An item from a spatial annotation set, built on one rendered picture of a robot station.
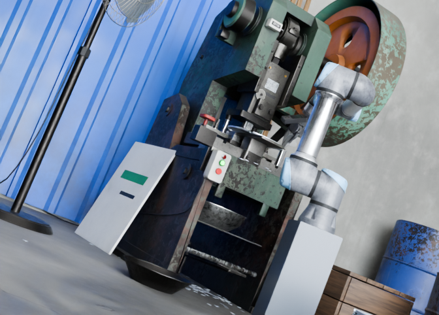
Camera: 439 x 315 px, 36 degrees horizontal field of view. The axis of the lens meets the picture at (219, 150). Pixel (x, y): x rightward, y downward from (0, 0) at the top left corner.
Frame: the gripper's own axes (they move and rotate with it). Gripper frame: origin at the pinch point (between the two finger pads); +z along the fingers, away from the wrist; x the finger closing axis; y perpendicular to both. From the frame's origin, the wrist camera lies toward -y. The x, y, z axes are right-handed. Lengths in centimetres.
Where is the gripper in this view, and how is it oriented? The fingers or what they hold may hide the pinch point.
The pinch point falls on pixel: (282, 145)
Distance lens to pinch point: 330.7
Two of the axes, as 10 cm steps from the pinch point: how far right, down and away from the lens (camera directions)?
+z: -5.5, 7.9, 2.7
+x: -2.9, -4.8, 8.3
